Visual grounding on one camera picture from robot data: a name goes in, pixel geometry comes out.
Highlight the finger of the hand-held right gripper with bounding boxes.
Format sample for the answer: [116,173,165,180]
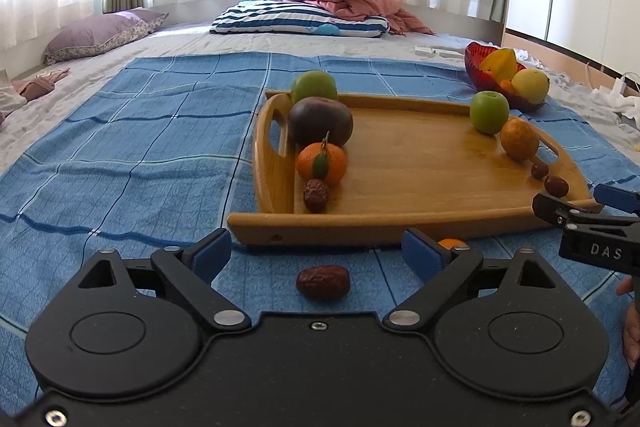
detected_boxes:
[532,192,578,229]
[594,184,640,215]

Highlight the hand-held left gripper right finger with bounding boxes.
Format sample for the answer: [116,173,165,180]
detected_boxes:
[382,228,563,333]

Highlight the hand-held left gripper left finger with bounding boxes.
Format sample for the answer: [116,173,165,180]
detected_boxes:
[77,228,252,333]

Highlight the yellow orange passion fruit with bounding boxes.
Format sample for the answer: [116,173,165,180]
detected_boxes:
[500,117,541,161]

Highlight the wooden tray with handles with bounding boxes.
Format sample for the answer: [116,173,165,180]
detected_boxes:
[227,89,603,248]

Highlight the tangerine with green leaf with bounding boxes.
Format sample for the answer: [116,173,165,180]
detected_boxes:
[295,132,347,186]

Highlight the dark purple round fruit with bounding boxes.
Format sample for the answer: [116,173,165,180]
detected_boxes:
[287,97,354,148]

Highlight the person's right hand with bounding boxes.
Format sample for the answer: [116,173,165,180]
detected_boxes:
[616,278,640,373]

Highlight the white crumpled clothes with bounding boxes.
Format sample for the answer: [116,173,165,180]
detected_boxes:
[592,87,640,130]

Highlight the white charger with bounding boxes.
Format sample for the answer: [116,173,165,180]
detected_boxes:
[607,77,640,98]

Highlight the green apple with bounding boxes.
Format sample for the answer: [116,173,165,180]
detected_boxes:
[469,91,510,136]

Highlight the yellow pear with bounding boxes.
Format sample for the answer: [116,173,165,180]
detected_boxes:
[511,68,551,105]

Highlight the blue checked cloth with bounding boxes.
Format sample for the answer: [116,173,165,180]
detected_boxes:
[0,52,640,408]

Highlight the yellow starfruit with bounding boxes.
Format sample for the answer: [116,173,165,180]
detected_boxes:
[479,48,518,82]

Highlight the red glass bowl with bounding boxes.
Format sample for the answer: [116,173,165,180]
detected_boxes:
[464,42,548,112]

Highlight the large green citrus fruit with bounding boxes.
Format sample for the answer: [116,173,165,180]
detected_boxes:
[291,70,339,105]

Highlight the bed with grey sheet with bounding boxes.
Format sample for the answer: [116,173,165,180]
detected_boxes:
[0,0,640,178]

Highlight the pink garment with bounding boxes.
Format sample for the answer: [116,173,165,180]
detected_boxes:
[0,68,71,122]

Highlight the blue white striped pillow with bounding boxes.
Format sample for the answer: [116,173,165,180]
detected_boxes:
[210,0,391,38]

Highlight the purple floral pillow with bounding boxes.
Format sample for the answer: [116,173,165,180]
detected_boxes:
[42,8,170,65]

